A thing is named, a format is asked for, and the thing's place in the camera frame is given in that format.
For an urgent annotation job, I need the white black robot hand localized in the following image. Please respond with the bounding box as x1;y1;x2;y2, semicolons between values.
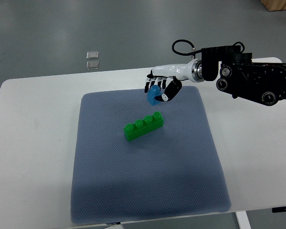
144;59;204;102

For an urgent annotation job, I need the blue toy block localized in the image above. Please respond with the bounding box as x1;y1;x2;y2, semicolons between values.
147;85;162;106

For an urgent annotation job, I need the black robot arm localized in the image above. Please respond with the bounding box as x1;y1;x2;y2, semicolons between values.
199;44;286;106

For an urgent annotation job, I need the green four-stud toy block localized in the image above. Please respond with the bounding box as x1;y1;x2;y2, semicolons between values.
123;111;164;141

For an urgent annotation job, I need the upper metal floor plate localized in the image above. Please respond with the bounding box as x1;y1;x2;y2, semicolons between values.
86;51;99;60

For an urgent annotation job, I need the blue-grey foam mat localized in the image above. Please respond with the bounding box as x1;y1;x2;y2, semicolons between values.
71;86;231;224

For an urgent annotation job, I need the wooden furniture corner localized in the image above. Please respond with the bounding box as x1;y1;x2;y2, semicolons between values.
260;0;286;11

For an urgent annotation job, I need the white table leg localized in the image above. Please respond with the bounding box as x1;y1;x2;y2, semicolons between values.
235;211;251;229

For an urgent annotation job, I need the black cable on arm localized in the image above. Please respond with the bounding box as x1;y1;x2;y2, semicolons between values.
172;39;203;58

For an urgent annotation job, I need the black table edge bracket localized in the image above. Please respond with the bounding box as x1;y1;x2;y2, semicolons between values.
272;206;286;213

